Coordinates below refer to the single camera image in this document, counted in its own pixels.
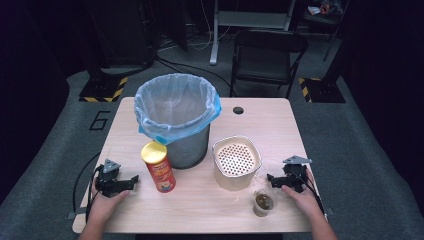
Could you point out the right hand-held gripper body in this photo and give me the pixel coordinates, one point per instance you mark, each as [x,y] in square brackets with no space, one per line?
[295,175]

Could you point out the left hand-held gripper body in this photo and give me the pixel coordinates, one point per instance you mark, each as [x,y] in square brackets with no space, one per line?
[108,181]

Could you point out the clear plastic cup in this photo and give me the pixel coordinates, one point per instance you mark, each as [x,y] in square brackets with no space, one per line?
[264,203]

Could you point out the red chips can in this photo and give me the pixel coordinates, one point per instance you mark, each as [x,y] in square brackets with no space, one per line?
[161,173]

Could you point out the beige plastic container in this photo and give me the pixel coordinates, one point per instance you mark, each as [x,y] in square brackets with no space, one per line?
[233,183]

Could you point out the grey metal mesh bin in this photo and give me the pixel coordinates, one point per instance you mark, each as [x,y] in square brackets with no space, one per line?
[190,151]

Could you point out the person's left hand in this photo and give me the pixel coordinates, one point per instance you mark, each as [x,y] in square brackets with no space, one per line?
[105,205]

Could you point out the person's right hand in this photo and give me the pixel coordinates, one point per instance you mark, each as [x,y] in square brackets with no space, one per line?
[305,200]

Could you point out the blue plastic bin bag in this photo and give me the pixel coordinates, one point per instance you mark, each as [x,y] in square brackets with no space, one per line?
[173,103]

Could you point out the striped black stand base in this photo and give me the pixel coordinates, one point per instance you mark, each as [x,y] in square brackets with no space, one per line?
[103,90]
[321,90]

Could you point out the black folding chair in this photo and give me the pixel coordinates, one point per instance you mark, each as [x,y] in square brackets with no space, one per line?
[263,60]

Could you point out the black cabinet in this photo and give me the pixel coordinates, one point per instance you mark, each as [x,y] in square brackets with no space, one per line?
[120,33]

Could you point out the white desk frame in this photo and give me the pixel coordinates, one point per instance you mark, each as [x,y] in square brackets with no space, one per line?
[248,20]

